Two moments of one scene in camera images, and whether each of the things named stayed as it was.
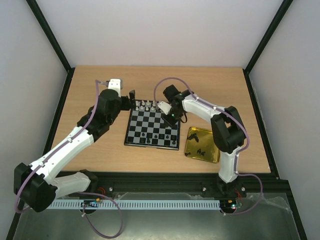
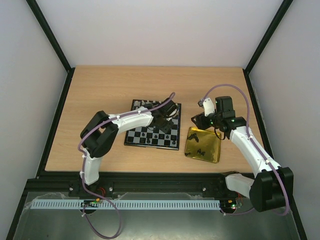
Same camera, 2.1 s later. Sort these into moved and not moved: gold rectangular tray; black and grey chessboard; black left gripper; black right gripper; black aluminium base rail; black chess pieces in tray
Moved: black right gripper; black left gripper
Not moved: black aluminium base rail; black and grey chessboard; black chess pieces in tray; gold rectangular tray
